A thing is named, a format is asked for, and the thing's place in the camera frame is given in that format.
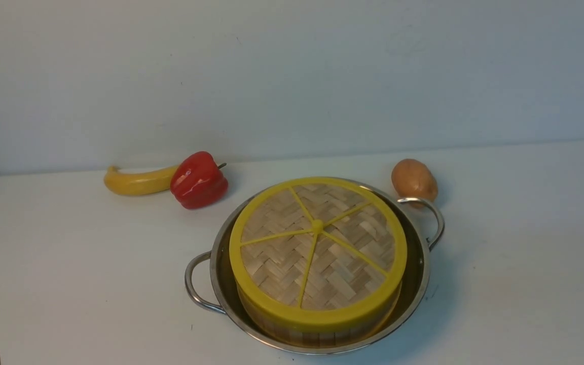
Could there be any yellow rimmed bamboo steamer basket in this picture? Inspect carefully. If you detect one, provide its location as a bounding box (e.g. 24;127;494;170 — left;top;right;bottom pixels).
237;282;403;348

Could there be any yellow rimmed woven steamer lid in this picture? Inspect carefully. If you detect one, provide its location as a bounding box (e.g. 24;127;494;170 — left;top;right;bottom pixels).
229;176;408;332

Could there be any stainless steel pot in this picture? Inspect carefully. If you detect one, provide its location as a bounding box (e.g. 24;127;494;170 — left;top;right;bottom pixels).
185;178;445;355

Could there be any yellow toy banana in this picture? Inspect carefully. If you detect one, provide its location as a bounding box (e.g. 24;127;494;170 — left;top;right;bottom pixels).
103;166;178;196

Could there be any red toy bell pepper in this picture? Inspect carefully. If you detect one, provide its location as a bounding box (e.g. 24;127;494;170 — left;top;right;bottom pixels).
170;152;229;210

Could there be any brown toy potato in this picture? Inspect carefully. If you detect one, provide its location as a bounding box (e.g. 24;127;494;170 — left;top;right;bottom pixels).
391;159;440;202

